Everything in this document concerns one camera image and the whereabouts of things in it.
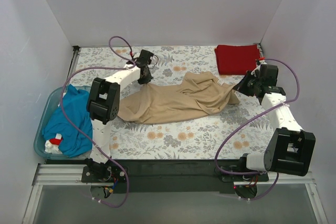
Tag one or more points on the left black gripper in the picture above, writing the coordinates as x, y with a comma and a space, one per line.
145, 72

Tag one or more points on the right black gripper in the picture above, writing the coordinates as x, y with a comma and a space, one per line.
248, 83

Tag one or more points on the beige t shirt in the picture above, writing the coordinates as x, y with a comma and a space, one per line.
198, 95

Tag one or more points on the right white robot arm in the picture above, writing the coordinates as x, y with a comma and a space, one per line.
290, 149

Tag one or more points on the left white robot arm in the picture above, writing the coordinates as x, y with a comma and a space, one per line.
103, 105

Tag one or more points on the folded red t shirt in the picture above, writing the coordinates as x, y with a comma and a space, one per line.
236, 60

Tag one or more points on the blue t shirt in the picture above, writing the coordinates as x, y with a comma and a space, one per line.
73, 122

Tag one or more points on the white and red garment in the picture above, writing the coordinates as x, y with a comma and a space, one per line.
52, 145

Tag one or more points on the teal plastic basket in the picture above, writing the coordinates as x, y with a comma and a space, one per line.
39, 142

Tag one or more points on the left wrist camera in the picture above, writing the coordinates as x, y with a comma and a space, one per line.
145, 58

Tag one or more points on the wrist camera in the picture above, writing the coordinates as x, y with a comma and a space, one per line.
268, 74
145, 58

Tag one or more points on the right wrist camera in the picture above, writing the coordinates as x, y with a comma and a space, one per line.
268, 74

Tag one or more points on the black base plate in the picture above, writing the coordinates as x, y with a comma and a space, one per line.
161, 176

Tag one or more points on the aluminium frame rail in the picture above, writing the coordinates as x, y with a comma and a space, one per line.
59, 174

